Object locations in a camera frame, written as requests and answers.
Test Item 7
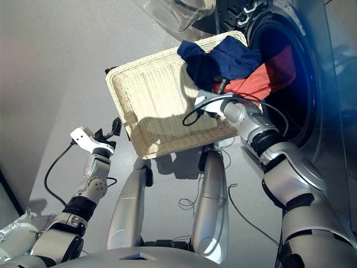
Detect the thin grey floor cable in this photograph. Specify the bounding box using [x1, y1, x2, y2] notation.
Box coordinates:
[178, 183, 279, 246]

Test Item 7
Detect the silver robot torso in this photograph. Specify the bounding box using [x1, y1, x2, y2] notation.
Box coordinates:
[55, 240, 224, 268]

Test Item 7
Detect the silver robot leg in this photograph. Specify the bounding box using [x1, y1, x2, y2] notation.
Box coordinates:
[107, 159, 154, 251]
[191, 147, 229, 265]

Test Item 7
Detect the round glass washer door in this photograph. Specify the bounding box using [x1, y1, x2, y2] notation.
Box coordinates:
[133, 0, 246, 37]

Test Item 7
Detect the grey washing machine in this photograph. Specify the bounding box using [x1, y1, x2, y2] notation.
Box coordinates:
[214, 0, 357, 268]

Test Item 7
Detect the pale woven laundry basket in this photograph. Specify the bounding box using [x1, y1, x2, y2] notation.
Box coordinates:
[105, 30, 264, 160]

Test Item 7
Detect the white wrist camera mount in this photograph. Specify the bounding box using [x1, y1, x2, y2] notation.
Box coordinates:
[194, 89, 240, 118]
[70, 126, 115, 154]

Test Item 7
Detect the coral red garment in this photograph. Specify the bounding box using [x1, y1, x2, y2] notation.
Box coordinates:
[213, 46, 296, 101]

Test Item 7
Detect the navy blue garment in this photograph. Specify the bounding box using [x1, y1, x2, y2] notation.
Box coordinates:
[177, 35, 263, 92]

